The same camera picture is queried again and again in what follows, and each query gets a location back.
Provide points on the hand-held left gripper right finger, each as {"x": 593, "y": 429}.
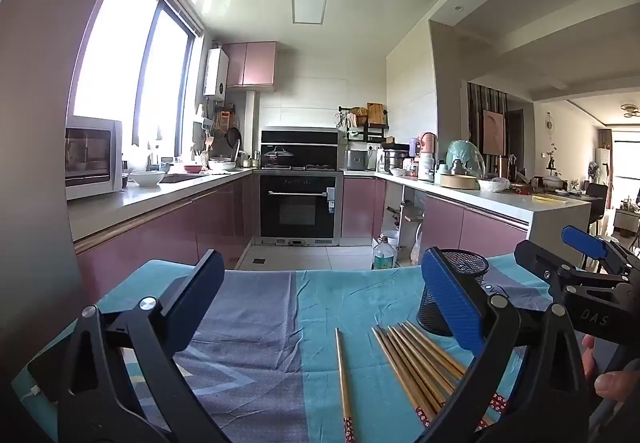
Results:
{"x": 450, "y": 298}

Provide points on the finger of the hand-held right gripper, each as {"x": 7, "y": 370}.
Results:
{"x": 582, "y": 243}
{"x": 537, "y": 258}

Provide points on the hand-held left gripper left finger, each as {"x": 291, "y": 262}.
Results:
{"x": 200, "y": 293}

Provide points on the black mesh utensil holder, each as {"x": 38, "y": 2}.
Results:
{"x": 475, "y": 273}

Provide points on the bundle of wooden chopsticks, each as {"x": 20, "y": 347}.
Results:
{"x": 410, "y": 363}

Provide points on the wooden chopstick red patterned end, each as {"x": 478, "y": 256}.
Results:
{"x": 342, "y": 373}

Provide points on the person's right hand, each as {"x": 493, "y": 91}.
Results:
{"x": 620, "y": 385}

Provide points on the black dining chair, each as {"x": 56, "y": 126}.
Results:
{"x": 597, "y": 203}

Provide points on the flat yellow box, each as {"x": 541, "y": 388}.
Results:
{"x": 550, "y": 199}

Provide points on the blue grey tablecloth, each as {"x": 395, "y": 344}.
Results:
{"x": 250, "y": 323}

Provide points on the pink base cabinets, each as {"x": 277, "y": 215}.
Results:
{"x": 150, "y": 243}
{"x": 450, "y": 223}

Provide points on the large cooking oil bottle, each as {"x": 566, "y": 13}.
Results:
{"x": 384, "y": 255}

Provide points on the white floor air conditioner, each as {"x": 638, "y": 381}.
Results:
{"x": 603, "y": 167}

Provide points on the white plastic bag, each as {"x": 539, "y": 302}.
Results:
{"x": 494, "y": 184}

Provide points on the living room window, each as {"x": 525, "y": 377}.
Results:
{"x": 627, "y": 168}

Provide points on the brown vacuum flask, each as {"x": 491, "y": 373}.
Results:
{"x": 503, "y": 166}

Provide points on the beige round tray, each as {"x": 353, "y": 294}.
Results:
{"x": 459, "y": 181}

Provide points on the steel sink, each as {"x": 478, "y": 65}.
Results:
{"x": 182, "y": 178}

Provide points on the red bowl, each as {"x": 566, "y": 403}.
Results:
{"x": 192, "y": 168}

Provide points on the large white ceramic bowl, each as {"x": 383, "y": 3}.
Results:
{"x": 146, "y": 179}

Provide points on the green food cover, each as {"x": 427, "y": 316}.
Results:
{"x": 462, "y": 155}

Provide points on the white basin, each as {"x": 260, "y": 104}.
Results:
{"x": 221, "y": 165}

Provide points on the built-in black oven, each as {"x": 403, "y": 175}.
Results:
{"x": 300, "y": 208}

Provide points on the white jar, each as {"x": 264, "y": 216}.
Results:
{"x": 426, "y": 167}

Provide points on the steel kettle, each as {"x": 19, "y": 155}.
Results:
{"x": 251, "y": 161}

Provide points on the steel steamer pot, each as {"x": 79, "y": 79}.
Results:
{"x": 395, "y": 160}

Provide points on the purple cup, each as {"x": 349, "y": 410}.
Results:
{"x": 413, "y": 148}

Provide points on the pot with glass lid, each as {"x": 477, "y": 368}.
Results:
{"x": 278, "y": 158}

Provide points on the pink thermos jug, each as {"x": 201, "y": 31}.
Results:
{"x": 429, "y": 143}

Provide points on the hanging black frying pan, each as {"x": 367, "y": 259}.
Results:
{"x": 233, "y": 137}

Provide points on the white microwave oven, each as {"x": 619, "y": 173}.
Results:
{"x": 95, "y": 158}

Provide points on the orange hanging packet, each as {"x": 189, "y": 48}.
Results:
{"x": 226, "y": 118}

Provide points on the black range hood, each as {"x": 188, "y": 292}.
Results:
{"x": 310, "y": 145}

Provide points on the wooden cutting board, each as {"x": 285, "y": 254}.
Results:
{"x": 375, "y": 114}

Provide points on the pink upper cabinets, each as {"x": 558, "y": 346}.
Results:
{"x": 250, "y": 65}

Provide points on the kitchen window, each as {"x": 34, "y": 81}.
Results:
{"x": 120, "y": 48}

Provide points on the ceiling light panel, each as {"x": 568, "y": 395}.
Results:
{"x": 310, "y": 7}

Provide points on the framed wall picture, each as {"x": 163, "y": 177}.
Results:
{"x": 494, "y": 133}

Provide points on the striped wall panel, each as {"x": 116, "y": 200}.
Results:
{"x": 475, "y": 123}

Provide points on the black wall shelf rack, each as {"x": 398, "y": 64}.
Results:
{"x": 375, "y": 132}

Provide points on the white wall water heater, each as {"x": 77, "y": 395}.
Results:
{"x": 216, "y": 73}

